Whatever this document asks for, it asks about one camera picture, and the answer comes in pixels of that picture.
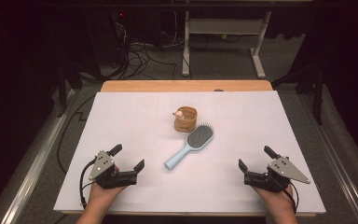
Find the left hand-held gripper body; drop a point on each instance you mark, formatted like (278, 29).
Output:
(101, 165)

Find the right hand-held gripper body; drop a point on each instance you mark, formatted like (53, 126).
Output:
(284, 169)

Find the light blue hairbrush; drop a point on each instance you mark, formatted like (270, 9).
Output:
(200, 138)

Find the person's right hand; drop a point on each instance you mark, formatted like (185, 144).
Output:
(279, 200)

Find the person's left hand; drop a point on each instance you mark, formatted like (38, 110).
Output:
(101, 197)

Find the white board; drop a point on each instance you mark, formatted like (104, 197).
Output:
(155, 186)

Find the wooden cup with small figure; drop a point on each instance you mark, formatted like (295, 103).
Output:
(186, 123)

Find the black metal stand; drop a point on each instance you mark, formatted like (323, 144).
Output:
(62, 93)
(318, 93)

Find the wooden table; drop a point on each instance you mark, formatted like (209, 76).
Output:
(167, 85)

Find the black computer tower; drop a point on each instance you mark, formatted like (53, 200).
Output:
(108, 37)

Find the small green ball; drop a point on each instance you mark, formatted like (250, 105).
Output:
(223, 36)

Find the white-framed desk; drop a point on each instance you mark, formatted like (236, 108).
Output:
(227, 26)

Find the metal floor rail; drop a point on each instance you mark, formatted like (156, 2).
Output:
(34, 161)
(335, 161)

